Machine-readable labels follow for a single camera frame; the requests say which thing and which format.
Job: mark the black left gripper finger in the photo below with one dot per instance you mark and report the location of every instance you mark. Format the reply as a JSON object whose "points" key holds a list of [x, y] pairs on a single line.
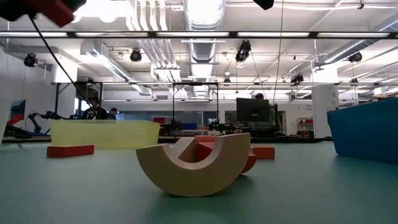
{"points": [[76, 3]]}

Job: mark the long red bar block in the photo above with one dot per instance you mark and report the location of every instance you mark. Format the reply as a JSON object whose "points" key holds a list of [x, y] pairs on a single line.
{"points": [[70, 151]]}

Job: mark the red arch block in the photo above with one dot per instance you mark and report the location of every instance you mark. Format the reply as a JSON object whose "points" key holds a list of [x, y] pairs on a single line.
{"points": [[203, 151]]}

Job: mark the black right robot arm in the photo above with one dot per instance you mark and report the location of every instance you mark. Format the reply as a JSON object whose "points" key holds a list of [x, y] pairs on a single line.
{"points": [[264, 3]]}

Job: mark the black background robot arm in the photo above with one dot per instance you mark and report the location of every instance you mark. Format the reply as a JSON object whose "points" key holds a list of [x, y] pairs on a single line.
{"points": [[43, 116]]}

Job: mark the black background monitor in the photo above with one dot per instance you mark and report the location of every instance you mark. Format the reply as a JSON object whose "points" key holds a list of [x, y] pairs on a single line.
{"points": [[87, 90]]}

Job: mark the blue screen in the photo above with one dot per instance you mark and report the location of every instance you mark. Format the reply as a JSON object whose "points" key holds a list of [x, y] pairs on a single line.
{"points": [[18, 110]]}

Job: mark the person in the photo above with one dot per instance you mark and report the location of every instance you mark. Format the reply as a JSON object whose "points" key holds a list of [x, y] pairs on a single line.
{"points": [[259, 96], [113, 114], [93, 112]]}

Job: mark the translucent yellow plastic bin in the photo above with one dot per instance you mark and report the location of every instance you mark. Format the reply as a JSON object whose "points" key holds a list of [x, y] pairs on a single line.
{"points": [[105, 133]]}

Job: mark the red box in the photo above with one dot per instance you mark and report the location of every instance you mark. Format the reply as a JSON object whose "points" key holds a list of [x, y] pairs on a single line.
{"points": [[159, 120]]}

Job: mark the blue box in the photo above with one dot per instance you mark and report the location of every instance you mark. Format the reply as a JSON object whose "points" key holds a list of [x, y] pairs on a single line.
{"points": [[189, 126]]}

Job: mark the large natural wooden arch block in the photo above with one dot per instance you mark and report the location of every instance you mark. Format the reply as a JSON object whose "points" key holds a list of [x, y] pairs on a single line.
{"points": [[192, 180]]}

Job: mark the shelf with red bins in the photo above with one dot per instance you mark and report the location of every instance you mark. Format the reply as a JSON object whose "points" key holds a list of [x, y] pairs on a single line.
{"points": [[305, 127]]}

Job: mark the white column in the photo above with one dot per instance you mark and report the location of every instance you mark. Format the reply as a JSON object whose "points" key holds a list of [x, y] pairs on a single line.
{"points": [[325, 102]]}

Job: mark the blue plastic bin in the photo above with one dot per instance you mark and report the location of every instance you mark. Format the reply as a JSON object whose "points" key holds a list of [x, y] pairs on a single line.
{"points": [[367, 130]]}

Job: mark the black overhead frame bar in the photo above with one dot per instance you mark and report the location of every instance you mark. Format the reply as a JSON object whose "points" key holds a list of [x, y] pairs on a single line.
{"points": [[174, 34]]}

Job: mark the silver ceiling duct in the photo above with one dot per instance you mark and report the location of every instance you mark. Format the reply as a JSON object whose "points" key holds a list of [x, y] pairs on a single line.
{"points": [[203, 49]]}

